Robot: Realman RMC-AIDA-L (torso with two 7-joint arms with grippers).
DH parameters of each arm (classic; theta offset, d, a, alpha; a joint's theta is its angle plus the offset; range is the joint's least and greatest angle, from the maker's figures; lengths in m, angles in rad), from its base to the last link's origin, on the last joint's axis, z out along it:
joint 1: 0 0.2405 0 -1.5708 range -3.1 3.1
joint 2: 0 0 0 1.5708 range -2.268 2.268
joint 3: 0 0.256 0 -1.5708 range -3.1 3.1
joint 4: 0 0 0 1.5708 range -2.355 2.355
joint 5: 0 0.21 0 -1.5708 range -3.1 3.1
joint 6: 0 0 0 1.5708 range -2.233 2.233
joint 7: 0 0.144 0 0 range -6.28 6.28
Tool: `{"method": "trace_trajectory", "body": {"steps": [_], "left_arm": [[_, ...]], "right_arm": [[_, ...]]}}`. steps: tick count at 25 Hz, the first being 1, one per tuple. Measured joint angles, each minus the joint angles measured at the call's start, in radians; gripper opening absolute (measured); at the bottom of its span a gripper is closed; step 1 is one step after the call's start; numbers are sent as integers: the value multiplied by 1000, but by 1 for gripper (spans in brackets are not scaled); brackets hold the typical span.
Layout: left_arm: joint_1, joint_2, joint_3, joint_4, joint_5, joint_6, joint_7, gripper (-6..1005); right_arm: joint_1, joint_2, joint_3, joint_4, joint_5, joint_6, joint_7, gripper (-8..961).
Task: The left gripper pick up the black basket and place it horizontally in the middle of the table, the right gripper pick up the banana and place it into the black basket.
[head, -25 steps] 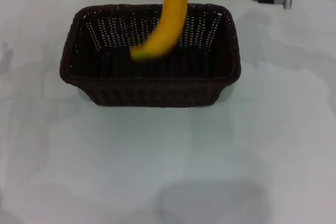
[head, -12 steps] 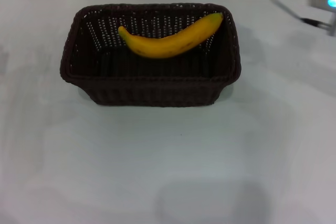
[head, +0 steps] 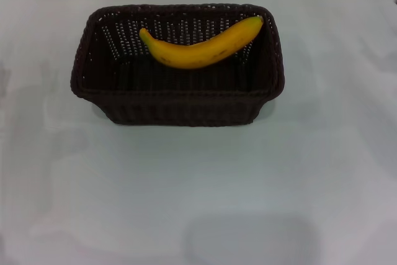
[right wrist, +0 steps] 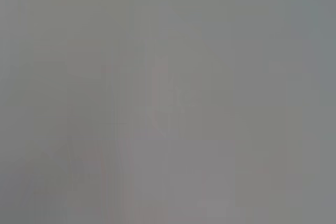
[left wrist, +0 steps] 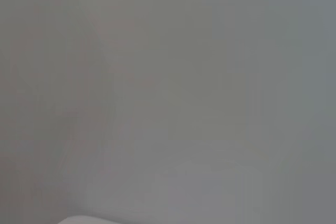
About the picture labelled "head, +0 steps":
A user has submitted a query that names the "dark brown woven basket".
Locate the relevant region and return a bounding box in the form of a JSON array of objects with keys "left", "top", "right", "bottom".
[{"left": 69, "top": 3, "right": 285, "bottom": 128}]

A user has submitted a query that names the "yellow banana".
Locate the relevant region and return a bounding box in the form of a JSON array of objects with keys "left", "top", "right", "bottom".
[{"left": 138, "top": 16, "right": 264, "bottom": 70}]

